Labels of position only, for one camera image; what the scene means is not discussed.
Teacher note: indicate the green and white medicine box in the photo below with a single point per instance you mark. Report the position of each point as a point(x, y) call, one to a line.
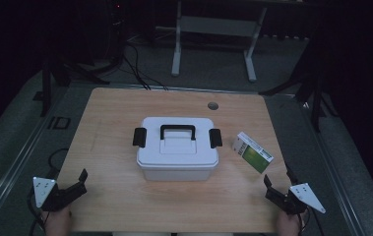
point(253, 152)

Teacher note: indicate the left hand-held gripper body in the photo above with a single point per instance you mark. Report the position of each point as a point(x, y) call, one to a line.
point(44, 191)

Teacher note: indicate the person's left hand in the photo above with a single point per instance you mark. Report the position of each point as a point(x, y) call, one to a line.
point(57, 223)

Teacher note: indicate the black tripod stand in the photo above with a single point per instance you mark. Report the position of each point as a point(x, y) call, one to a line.
point(59, 73)
point(312, 95)

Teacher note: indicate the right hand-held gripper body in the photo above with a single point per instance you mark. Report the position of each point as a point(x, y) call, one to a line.
point(305, 195)

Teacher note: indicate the dark equipment with red light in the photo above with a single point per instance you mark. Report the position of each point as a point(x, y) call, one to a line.
point(116, 29)

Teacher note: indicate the white metal stand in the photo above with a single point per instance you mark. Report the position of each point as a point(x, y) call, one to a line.
point(218, 26)

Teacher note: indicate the person's right hand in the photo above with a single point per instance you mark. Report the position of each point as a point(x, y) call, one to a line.
point(287, 224)

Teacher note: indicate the white plastic storage box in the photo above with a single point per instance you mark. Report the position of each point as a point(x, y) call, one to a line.
point(177, 173)

